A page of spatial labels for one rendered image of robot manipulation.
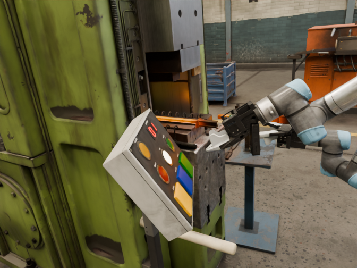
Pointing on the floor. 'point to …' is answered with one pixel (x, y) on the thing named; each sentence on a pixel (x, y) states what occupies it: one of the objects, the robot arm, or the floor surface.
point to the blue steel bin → (221, 81)
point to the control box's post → (153, 243)
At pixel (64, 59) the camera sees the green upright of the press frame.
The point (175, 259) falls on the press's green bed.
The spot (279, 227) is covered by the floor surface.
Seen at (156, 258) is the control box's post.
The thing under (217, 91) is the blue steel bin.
